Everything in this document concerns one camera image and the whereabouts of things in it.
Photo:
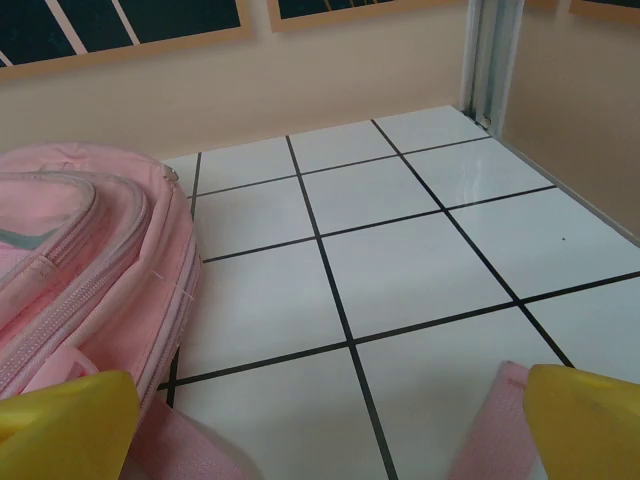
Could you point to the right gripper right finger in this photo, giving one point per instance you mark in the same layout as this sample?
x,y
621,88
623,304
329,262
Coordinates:
x,y
585,430

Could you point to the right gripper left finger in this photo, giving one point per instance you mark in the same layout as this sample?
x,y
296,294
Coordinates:
x,y
65,430

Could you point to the pink student backpack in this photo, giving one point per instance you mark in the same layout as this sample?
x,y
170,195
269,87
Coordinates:
x,y
100,250

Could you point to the aluminium corner post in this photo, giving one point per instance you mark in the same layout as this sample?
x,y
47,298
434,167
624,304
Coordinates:
x,y
492,60

